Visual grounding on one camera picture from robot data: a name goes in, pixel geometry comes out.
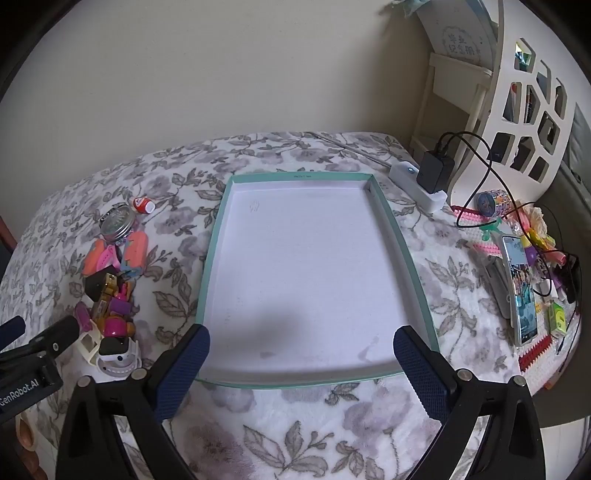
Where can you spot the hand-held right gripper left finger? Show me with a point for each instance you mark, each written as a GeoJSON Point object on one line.
{"type": "Point", "coordinates": [180, 374]}

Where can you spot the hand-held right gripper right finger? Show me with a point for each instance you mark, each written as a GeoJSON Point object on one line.
{"type": "Point", "coordinates": [422, 374]}

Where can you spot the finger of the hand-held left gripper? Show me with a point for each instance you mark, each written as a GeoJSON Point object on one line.
{"type": "Point", "coordinates": [57, 334]}
{"type": "Point", "coordinates": [11, 332]}

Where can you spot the cream plastic toy frame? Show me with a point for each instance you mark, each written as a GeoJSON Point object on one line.
{"type": "Point", "coordinates": [87, 346]}

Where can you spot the magenta toy figure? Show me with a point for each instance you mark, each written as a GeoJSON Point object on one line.
{"type": "Point", "coordinates": [115, 328]}

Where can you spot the black cube toy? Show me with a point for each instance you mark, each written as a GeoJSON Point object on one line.
{"type": "Point", "coordinates": [96, 286]}

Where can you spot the purple and pink toy piece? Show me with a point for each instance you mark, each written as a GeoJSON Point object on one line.
{"type": "Point", "coordinates": [121, 305]}

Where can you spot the gold toy block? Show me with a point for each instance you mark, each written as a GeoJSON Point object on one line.
{"type": "Point", "coordinates": [109, 286]}

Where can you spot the plain orange popsicle toy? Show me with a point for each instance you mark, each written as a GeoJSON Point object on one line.
{"type": "Point", "coordinates": [93, 263]}

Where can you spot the orange and blue popsicle toy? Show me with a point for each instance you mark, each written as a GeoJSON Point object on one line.
{"type": "Point", "coordinates": [135, 251]}

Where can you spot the green picture book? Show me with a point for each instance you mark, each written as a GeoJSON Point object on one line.
{"type": "Point", "coordinates": [300, 277]}

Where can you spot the red white toothpaste tube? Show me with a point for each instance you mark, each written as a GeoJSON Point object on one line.
{"type": "Point", "coordinates": [143, 205]}

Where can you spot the person's left hand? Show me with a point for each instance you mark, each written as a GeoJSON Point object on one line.
{"type": "Point", "coordinates": [27, 436]}

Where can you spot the grey stapler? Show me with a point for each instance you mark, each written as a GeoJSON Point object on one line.
{"type": "Point", "coordinates": [498, 290]}

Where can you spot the smartphone with lit screen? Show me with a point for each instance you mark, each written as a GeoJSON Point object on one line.
{"type": "Point", "coordinates": [521, 290]}

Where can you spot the grey floral blanket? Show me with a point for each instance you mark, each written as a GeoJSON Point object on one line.
{"type": "Point", "coordinates": [300, 434]}

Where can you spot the green eraser box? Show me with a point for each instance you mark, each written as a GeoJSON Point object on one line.
{"type": "Point", "coordinates": [557, 317]}

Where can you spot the green plastic toy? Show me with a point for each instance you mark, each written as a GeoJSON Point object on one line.
{"type": "Point", "coordinates": [489, 230]}

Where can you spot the yellow and purple marker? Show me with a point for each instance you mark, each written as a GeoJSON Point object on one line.
{"type": "Point", "coordinates": [530, 251]}

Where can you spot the white power strip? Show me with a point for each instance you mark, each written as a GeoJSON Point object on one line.
{"type": "Point", "coordinates": [429, 198]}

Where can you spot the black power bank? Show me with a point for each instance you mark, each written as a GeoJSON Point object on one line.
{"type": "Point", "coordinates": [571, 279]}

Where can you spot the colourful sticker tape roll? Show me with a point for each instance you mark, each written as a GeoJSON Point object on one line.
{"type": "Point", "coordinates": [491, 203]}

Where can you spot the black charger plug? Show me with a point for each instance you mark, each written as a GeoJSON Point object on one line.
{"type": "Point", "coordinates": [434, 170]}

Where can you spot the white cut-out wooden shelf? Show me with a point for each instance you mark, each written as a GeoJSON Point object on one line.
{"type": "Point", "coordinates": [494, 92]}

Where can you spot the white round-top album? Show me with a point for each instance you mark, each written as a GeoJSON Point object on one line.
{"type": "Point", "coordinates": [455, 32]}

